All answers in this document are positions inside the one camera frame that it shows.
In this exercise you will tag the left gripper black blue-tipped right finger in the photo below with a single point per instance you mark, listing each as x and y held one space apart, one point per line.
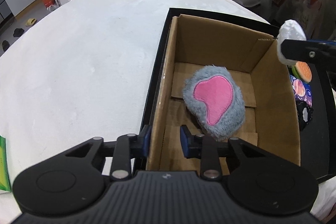
208 151

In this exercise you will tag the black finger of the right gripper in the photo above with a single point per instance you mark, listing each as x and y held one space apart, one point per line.
309 51

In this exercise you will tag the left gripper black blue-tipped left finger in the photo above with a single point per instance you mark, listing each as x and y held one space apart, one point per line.
125 148

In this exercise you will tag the hamburger plush toy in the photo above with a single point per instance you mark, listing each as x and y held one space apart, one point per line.
301 70

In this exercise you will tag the white soft object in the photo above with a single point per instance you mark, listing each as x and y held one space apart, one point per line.
289 30

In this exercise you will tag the grey pink plush toy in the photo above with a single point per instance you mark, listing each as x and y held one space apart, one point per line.
214 98

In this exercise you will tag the black white crochet pouch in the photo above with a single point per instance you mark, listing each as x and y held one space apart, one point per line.
304 114

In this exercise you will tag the brown cardboard box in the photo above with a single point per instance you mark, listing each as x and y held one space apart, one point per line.
220 76

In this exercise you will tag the blue tissue packet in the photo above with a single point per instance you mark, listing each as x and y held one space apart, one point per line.
302 91

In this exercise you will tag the white plastic bag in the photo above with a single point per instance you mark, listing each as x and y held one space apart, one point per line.
306 13

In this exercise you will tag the green box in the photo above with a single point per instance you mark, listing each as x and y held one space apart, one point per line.
5 185

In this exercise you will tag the yellow slipper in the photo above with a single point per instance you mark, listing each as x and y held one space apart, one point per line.
30 22

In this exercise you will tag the black slipper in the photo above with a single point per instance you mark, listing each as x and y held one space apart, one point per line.
18 32

